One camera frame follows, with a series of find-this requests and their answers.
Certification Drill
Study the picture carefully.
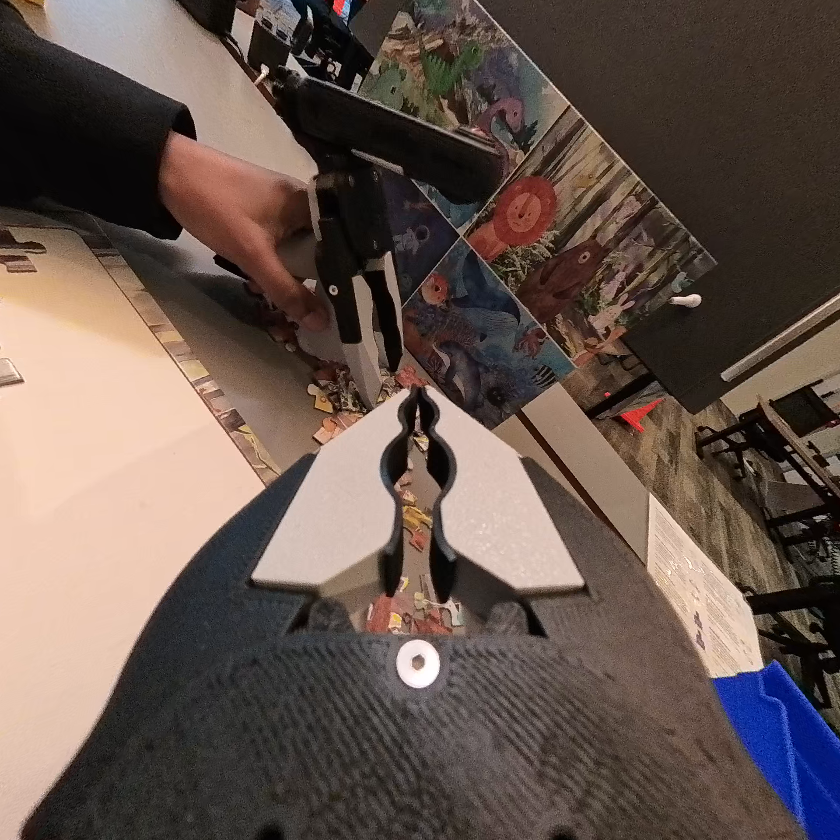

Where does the lion jigsaw puzzle board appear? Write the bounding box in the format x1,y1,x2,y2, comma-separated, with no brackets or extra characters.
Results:
0,206,309,840

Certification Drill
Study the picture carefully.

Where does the blue plastic bin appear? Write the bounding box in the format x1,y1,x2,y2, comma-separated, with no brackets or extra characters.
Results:
712,659,840,840

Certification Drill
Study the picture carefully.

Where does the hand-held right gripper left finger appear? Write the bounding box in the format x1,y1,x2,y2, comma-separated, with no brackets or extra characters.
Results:
249,386,422,599

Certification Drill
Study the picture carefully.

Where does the colourful animal puzzle box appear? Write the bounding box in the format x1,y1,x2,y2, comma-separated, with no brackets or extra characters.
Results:
357,0,718,429

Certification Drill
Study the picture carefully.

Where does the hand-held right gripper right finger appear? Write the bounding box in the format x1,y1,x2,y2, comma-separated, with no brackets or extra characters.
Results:
419,386,586,602

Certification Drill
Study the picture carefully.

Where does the black partition panel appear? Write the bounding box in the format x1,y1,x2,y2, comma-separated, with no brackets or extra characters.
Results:
479,0,840,416

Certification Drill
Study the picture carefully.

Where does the red plastic stand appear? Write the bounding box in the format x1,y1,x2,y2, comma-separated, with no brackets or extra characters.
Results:
620,399,665,432

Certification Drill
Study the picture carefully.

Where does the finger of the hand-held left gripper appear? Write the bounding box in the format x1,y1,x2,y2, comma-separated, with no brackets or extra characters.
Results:
343,271,386,408
366,251,406,373

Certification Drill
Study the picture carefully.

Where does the pile of puzzle pieces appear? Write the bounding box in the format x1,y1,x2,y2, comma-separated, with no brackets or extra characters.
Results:
262,289,473,636

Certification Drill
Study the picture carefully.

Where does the white paper sheet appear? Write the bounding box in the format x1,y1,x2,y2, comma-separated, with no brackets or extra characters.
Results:
646,492,765,681

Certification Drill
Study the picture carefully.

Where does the person's left hand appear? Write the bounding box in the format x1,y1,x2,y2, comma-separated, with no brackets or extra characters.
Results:
159,131,332,332

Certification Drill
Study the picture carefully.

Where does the silver metal bar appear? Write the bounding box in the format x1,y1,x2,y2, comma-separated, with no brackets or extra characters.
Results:
720,305,840,383

